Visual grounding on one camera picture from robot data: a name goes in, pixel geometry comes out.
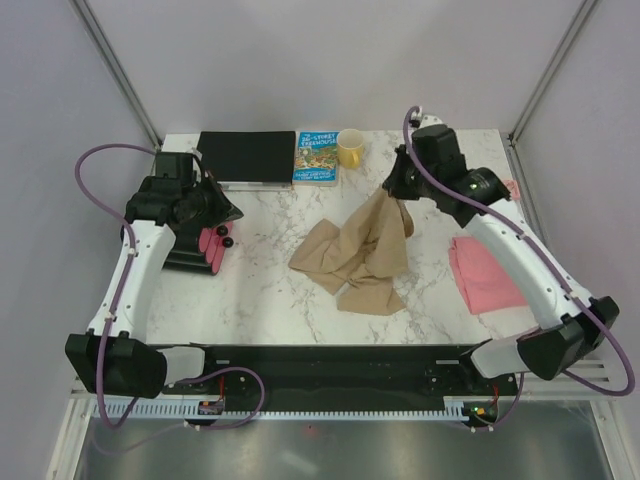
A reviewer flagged black pink drawer unit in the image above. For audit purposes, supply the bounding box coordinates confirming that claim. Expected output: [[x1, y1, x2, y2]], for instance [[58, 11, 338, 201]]
[[163, 221, 235, 276]]

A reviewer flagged beige t shirt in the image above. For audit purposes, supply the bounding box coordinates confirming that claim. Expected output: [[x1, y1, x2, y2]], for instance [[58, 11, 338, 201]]
[[289, 188, 414, 316]]

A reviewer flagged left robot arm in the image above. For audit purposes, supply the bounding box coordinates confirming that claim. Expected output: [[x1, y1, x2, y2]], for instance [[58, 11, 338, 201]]
[[65, 149, 243, 399]]

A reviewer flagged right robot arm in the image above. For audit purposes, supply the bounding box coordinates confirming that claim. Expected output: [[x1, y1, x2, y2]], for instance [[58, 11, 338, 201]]
[[383, 124, 620, 394]]

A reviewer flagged black notebook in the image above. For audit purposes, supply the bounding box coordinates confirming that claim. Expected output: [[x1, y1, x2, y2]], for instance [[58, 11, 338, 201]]
[[197, 131, 296, 191]]

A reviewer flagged yellow mug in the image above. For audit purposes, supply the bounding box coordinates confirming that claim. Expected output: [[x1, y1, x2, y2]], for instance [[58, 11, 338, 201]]
[[336, 129, 364, 169]]

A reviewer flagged blue treehouse book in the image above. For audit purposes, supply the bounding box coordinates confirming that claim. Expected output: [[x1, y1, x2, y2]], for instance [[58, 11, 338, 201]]
[[292, 131, 339, 187]]

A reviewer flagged pink cube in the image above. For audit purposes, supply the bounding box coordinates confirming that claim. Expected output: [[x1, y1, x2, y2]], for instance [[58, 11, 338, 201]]
[[502, 179, 521, 202]]

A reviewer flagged pink folded t shirt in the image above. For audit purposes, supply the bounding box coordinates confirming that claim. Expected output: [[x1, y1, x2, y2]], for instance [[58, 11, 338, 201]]
[[448, 237, 528, 315]]

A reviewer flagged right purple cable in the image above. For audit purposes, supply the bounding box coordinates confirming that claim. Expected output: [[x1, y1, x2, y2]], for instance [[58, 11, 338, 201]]
[[402, 104, 634, 434]]

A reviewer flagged purple cable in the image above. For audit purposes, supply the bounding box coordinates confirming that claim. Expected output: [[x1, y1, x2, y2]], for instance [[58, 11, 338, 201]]
[[402, 104, 634, 434], [73, 143, 265, 456]]

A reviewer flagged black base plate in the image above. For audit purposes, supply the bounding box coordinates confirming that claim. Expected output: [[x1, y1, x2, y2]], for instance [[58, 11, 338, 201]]
[[164, 345, 517, 412]]

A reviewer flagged left aluminium frame post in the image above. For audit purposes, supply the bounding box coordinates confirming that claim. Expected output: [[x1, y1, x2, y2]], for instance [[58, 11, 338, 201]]
[[69, 0, 162, 149]]

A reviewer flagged aluminium frame post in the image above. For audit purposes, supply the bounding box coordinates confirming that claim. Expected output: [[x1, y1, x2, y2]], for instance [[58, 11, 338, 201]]
[[506, 0, 601, 147], [69, 0, 162, 149]]

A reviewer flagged white cable duct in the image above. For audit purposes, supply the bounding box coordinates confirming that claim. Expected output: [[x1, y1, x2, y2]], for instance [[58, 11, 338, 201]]
[[92, 396, 496, 421]]

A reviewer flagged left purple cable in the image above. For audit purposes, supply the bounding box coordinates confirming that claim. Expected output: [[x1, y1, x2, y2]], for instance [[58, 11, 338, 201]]
[[73, 143, 265, 456]]

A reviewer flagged right aluminium frame post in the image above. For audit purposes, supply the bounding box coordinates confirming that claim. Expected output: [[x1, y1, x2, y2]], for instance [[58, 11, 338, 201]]
[[506, 0, 601, 147]]

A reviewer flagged aluminium front rail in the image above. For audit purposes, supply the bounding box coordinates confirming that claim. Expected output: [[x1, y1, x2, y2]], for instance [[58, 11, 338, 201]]
[[69, 355, 617, 400]]

